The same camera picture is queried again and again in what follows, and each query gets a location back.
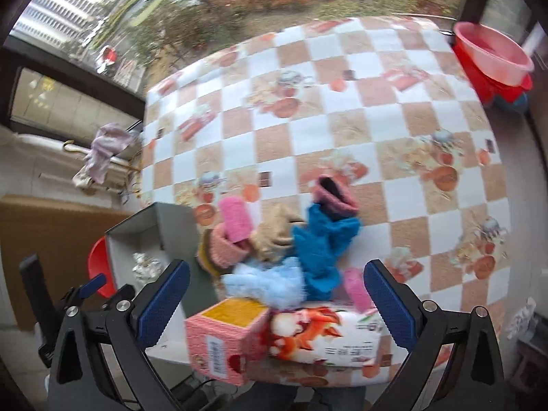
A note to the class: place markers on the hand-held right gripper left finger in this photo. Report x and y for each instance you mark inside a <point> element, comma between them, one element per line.
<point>165,304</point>

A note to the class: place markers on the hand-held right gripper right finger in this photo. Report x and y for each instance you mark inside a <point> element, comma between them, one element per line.
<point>389,308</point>

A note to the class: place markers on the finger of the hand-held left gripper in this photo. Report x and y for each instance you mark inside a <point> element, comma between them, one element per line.
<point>95,284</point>

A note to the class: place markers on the pink rectangular sponge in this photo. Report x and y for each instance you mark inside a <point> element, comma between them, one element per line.
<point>357,289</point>

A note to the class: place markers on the grey white cardboard box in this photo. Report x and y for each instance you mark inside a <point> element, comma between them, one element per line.
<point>128,239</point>

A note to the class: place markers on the pink yellow knit sock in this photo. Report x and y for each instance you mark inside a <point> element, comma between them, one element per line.
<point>218,254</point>

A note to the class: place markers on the light blue fuzzy sock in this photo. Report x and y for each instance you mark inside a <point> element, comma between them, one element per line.
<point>265,284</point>

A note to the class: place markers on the beige fuzzy sock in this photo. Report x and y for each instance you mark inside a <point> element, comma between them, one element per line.
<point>274,231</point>

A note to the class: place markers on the crumpled white paper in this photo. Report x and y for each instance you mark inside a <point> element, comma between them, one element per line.
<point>145,265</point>

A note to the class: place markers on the pink tissue box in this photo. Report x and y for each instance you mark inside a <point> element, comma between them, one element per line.
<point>214,342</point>

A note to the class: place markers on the brown cardboard panel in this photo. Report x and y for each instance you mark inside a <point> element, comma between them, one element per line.
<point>47,231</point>

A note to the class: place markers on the printed tissue pack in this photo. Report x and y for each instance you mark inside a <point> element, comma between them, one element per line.
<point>325,334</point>

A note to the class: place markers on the beige cloth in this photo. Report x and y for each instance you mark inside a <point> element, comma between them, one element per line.
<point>83,177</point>

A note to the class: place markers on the white crumpled cloth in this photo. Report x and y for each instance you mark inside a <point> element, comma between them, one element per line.
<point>524,317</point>

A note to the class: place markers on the purple cloth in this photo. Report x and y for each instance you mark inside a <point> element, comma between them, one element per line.
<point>107,147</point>

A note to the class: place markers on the checkered printed tablecloth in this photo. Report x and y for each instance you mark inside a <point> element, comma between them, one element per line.
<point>334,128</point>

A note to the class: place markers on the red plastic basin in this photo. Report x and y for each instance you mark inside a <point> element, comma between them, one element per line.
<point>479,85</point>

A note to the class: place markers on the pink plastic basin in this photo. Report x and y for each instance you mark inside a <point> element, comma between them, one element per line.
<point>492,55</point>

